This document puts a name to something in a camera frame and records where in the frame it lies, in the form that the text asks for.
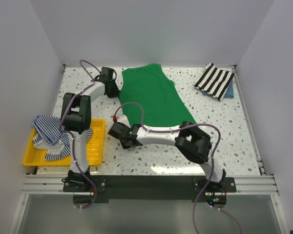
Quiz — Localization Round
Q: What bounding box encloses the green tank top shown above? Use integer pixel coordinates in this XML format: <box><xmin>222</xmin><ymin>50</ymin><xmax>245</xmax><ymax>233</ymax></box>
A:
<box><xmin>119</xmin><ymin>63</ymin><xmax>196</xmax><ymax>127</ymax></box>

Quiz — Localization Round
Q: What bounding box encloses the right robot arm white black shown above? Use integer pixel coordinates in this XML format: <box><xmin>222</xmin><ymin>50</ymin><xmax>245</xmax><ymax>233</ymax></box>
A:
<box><xmin>108</xmin><ymin>121</ymin><xmax>226</xmax><ymax>192</ymax></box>

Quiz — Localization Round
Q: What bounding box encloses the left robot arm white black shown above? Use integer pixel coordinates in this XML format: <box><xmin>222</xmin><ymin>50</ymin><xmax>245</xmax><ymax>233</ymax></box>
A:
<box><xmin>59</xmin><ymin>67</ymin><xmax>120</xmax><ymax>191</ymax></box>

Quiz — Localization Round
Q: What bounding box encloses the blue white striped tank top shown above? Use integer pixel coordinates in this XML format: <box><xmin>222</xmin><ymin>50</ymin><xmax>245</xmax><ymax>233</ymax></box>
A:
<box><xmin>32</xmin><ymin>114</ymin><xmax>93</xmax><ymax>172</ymax></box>

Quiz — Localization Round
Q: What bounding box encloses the blue folded tank top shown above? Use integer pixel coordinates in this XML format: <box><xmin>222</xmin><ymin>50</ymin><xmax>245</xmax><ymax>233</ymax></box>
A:
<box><xmin>202</xmin><ymin>80</ymin><xmax>234</xmax><ymax>100</ymax></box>

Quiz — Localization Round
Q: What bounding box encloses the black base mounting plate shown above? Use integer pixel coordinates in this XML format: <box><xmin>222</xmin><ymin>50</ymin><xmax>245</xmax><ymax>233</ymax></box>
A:
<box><xmin>62</xmin><ymin>175</ymin><xmax>237</xmax><ymax>205</ymax></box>

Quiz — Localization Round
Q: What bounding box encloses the yellow plastic tray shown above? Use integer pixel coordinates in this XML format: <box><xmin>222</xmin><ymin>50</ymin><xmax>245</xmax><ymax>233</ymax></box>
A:
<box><xmin>22</xmin><ymin>119</ymin><xmax>105</xmax><ymax>167</ymax></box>

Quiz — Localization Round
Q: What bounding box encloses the black white striped folded top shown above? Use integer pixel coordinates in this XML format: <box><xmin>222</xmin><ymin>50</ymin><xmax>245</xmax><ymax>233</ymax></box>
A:
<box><xmin>194</xmin><ymin>63</ymin><xmax>235</xmax><ymax>101</ymax></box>

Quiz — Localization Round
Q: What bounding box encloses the aluminium front rail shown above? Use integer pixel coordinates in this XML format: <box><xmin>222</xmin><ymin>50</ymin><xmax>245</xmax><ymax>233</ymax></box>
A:
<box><xmin>21</xmin><ymin>175</ymin><xmax>279</xmax><ymax>195</ymax></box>

